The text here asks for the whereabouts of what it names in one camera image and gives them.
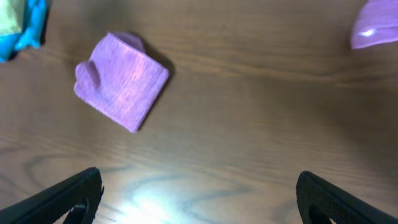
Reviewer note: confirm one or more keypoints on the purple microfiber cloth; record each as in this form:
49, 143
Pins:
120, 80

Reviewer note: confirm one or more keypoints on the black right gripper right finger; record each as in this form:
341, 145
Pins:
319, 201

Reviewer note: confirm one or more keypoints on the blue folded cloth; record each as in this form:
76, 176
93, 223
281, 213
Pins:
33, 23

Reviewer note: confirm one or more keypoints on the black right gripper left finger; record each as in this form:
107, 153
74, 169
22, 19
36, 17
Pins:
77, 197

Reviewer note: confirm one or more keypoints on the yellow-green folded cloth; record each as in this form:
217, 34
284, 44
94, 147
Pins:
12, 15

